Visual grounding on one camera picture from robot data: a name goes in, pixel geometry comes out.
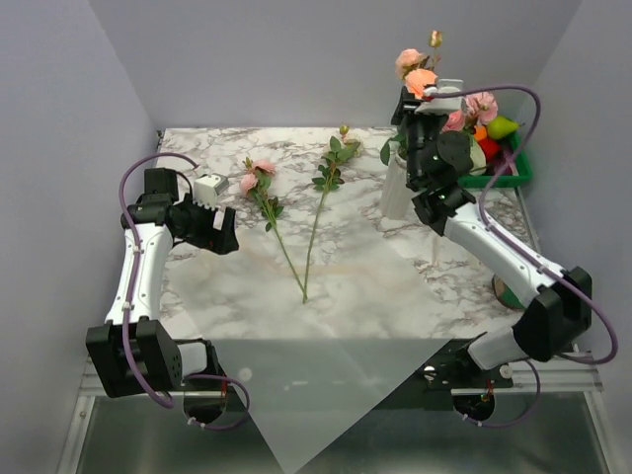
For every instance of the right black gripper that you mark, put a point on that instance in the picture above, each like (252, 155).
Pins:
(405, 112)

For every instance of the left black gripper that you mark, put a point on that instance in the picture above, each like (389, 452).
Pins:
(219, 241)

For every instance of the pink bud flower stem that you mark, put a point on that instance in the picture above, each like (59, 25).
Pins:
(416, 70)

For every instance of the pink rose stem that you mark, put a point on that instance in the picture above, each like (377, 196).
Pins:
(479, 109)

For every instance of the pink flower bouquet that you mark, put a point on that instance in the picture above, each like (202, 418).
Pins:
(256, 185)

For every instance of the green leafy stem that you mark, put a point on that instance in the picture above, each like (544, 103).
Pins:
(340, 150)

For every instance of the white wrapping paper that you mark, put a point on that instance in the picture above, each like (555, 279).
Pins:
(360, 288)

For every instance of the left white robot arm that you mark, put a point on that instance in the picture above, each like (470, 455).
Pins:
(132, 352)

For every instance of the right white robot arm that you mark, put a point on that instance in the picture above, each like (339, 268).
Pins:
(555, 300)

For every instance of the white ribbed vase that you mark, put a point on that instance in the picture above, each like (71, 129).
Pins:
(396, 197)

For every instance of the orange toy fruit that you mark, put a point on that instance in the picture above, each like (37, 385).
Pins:
(480, 133)

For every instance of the green toy cabbage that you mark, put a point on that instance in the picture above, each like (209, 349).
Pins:
(478, 159)

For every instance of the red toy pepper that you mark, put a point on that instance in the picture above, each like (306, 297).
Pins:
(491, 149)

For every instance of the green toy pear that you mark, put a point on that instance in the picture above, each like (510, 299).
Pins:
(501, 127)

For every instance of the green plastic tray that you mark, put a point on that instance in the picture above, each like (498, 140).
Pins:
(517, 174)

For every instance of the green tape roll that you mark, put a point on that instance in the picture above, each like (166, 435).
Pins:
(504, 294)

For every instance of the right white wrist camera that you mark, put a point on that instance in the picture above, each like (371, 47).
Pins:
(443, 98)

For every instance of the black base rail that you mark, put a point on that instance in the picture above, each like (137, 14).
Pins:
(224, 391)

